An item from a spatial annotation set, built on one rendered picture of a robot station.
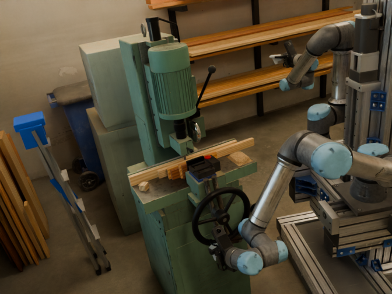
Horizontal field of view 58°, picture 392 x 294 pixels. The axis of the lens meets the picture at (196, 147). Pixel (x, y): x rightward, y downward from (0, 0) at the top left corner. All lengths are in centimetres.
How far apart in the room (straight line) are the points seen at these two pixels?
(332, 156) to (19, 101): 323
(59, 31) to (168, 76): 236
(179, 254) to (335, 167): 94
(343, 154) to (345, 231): 59
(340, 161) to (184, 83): 73
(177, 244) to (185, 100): 70
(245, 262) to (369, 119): 93
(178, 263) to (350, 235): 82
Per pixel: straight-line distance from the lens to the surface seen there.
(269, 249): 131
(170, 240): 176
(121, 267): 269
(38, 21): 378
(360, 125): 181
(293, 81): 213
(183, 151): 170
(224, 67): 433
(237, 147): 190
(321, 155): 118
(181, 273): 192
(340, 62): 200
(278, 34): 400
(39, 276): 290
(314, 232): 245
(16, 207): 278
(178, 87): 155
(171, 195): 163
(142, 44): 173
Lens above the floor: 178
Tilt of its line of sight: 26 degrees down
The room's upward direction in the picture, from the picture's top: 8 degrees counter-clockwise
